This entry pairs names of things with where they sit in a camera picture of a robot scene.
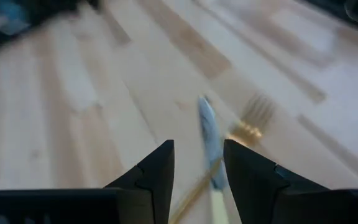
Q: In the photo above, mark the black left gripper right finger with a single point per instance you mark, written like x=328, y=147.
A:
x=259, y=193

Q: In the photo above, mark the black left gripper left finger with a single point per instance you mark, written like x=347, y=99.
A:
x=148, y=193

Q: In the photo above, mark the gold fork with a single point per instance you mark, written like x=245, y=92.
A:
x=247, y=132

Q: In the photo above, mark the black aluminium table frame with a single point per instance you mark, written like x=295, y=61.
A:
x=51, y=7

